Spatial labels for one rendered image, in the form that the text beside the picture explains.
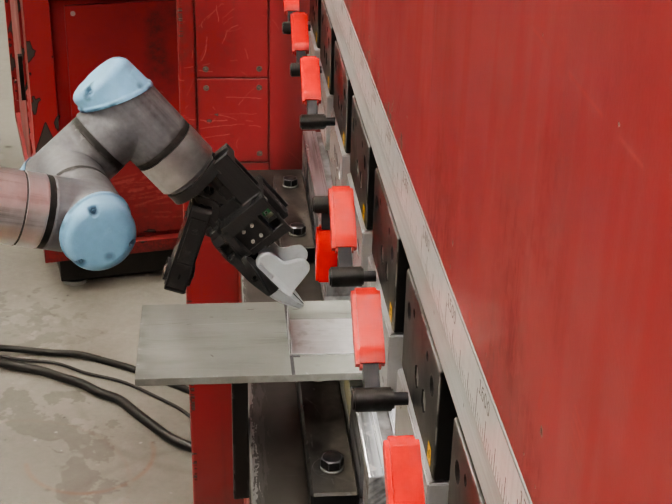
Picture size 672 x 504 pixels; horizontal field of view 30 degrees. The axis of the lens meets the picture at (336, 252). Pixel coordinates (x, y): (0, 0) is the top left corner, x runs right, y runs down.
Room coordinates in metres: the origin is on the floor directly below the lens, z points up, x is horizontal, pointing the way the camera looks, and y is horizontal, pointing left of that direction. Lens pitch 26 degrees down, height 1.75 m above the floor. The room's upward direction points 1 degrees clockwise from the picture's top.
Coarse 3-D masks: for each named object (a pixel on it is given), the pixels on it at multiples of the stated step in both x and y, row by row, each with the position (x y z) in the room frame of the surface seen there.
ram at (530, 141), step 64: (384, 0) 1.03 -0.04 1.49; (448, 0) 0.74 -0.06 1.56; (512, 0) 0.58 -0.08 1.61; (576, 0) 0.48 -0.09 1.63; (640, 0) 0.41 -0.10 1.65; (384, 64) 1.01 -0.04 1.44; (448, 64) 0.73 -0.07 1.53; (512, 64) 0.57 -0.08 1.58; (576, 64) 0.47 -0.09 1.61; (640, 64) 0.40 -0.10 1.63; (448, 128) 0.72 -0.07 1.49; (512, 128) 0.56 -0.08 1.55; (576, 128) 0.46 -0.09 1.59; (640, 128) 0.39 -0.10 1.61; (448, 192) 0.70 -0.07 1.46; (512, 192) 0.55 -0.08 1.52; (576, 192) 0.45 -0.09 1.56; (640, 192) 0.38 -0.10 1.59; (448, 256) 0.69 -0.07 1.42; (512, 256) 0.54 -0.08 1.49; (576, 256) 0.44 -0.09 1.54; (640, 256) 0.37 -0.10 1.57; (512, 320) 0.53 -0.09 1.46; (576, 320) 0.43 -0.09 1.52; (640, 320) 0.37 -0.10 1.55; (448, 384) 0.66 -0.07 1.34; (512, 384) 0.52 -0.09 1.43; (576, 384) 0.42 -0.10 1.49; (640, 384) 0.36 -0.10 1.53; (512, 448) 0.51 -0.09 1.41; (576, 448) 0.41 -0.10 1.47; (640, 448) 0.35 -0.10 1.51
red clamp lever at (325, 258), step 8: (312, 200) 1.18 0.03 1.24; (320, 200) 1.17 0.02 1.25; (328, 200) 1.17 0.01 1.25; (312, 208) 1.18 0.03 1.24; (320, 208) 1.17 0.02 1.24; (328, 208) 1.17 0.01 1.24; (328, 216) 1.17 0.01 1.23; (320, 224) 1.18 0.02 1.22; (328, 224) 1.17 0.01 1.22; (320, 232) 1.17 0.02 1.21; (328, 232) 1.17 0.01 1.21; (320, 240) 1.17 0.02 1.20; (328, 240) 1.17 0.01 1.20; (320, 248) 1.17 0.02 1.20; (328, 248) 1.17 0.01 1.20; (320, 256) 1.17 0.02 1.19; (328, 256) 1.17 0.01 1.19; (336, 256) 1.17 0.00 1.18; (320, 264) 1.17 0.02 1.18; (328, 264) 1.17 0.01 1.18; (336, 264) 1.17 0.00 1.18; (320, 272) 1.17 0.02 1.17; (320, 280) 1.17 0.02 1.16; (328, 280) 1.17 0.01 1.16
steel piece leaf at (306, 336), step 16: (288, 320) 1.32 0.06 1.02; (304, 320) 1.36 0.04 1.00; (320, 320) 1.36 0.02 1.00; (336, 320) 1.36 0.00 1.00; (288, 336) 1.31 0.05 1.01; (304, 336) 1.32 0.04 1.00; (320, 336) 1.32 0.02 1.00; (336, 336) 1.32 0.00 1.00; (352, 336) 1.32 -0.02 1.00; (304, 352) 1.28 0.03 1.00; (320, 352) 1.28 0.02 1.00; (336, 352) 1.29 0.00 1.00; (352, 352) 1.29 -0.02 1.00
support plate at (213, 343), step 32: (160, 320) 1.36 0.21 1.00; (192, 320) 1.36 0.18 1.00; (224, 320) 1.36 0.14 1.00; (256, 320) 1.36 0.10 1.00; (160, 352) 1.28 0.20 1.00; (192, 352) 1.28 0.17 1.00; (224, 352) 1.28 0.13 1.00; (256, 352) 1.28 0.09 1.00; (288, 352) 1.29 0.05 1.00; (160, 384) 1.22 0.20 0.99; (192, 384) 1.23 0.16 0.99
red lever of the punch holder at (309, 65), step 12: (300, 60) 1.44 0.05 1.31; (312, 60) 1.44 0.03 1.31; (300, 72) 1.44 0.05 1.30; (312, 72) 1.42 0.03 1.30; (312, 84) 1.41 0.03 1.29; (312, 96) 1.40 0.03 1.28; (312, 108) 1.39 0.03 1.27; (300, 120) 1.37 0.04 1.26; (312, 120) 1.37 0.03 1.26; (324, 120) 1.37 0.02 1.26
